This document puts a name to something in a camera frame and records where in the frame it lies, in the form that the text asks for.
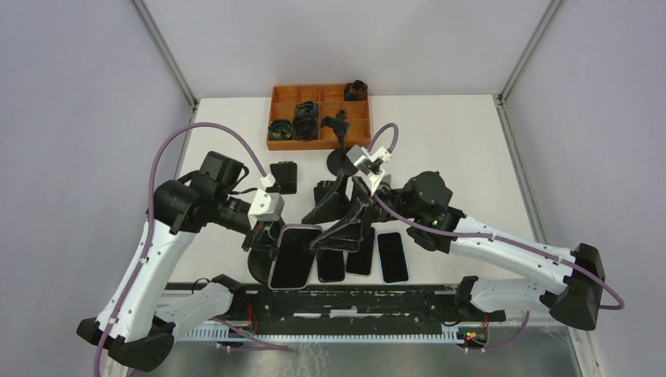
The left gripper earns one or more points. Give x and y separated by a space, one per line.
267 234

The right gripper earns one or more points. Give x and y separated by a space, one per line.
347 233

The round base stand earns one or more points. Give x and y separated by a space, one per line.
262 252
338 161

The black case phone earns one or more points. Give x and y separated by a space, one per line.
331 266

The white pink case phone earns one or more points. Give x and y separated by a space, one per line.
360 262

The small black folding stand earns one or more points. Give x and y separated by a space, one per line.
286 177

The blue case phone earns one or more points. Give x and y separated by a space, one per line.
393 263

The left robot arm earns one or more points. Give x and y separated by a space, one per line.
132 328

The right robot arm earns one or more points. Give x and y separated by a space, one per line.
565 283

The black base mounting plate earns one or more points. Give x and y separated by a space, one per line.
353 310

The black coil tray front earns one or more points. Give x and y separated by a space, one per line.
305 129

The black coil tray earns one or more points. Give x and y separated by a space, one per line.
305 129
306 110
280 130

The black coil tray left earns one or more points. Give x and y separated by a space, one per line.
280 130

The black coil tray middle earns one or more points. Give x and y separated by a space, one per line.
306 110

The orange compartment tray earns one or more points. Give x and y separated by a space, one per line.
330 100

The black coil back corner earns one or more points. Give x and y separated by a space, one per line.
355 91

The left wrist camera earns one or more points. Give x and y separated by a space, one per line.
266 206

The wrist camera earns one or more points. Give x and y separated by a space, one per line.
370 166
266 206

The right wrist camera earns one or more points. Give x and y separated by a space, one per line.
370 166

